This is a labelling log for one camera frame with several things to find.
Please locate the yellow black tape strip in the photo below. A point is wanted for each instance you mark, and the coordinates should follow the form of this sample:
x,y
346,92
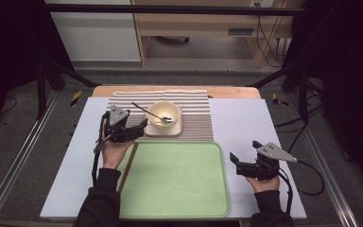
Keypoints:
x,y
275,99
76,98

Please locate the white cabinet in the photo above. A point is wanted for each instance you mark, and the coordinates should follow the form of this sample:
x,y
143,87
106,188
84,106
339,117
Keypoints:
x,y
97,38

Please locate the black metal stand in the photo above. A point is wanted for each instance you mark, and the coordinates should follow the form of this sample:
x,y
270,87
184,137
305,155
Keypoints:
x,y
303,94
41,88

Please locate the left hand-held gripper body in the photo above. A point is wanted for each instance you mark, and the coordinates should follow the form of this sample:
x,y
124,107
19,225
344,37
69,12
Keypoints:
x,y
117,115

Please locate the green tray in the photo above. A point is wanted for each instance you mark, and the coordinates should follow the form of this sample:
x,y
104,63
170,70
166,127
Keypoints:
x,y
176,183

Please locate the wooden desk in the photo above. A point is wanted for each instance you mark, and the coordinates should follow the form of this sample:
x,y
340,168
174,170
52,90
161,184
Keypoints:
x,y
201,23

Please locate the person's left hand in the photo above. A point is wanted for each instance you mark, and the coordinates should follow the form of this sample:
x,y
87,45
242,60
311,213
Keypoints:
x,y
115,154

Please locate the person's right hand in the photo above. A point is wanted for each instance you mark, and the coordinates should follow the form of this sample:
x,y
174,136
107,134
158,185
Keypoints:
x,y
264,185

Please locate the metal spoon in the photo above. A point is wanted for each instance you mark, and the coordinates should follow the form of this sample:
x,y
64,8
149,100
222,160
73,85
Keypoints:
x,y
151,113

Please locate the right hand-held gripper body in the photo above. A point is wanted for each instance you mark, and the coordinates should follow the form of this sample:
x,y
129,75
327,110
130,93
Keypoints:
x,y
260,170

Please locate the striped placemat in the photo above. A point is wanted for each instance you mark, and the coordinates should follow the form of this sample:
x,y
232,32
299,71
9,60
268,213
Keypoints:
x,y
195,126

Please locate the grey label on desk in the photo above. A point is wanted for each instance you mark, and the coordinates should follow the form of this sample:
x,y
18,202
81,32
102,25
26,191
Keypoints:
x,y
240,31

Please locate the square white plate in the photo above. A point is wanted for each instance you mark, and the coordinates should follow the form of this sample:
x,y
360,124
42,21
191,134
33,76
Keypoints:
x,y
170,130

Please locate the cream bowl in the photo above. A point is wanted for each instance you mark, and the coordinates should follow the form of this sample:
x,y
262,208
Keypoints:
x,y
164,110

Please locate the black curtain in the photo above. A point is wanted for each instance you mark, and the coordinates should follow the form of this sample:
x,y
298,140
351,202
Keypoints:
x,y
9,47
353,78

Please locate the aluminium rail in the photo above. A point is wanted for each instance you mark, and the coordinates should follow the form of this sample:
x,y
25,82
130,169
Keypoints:
x,y
15,160
327,176

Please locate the black horizontal frame bar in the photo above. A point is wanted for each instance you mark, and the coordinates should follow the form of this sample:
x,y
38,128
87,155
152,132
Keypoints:
x,y
170,9

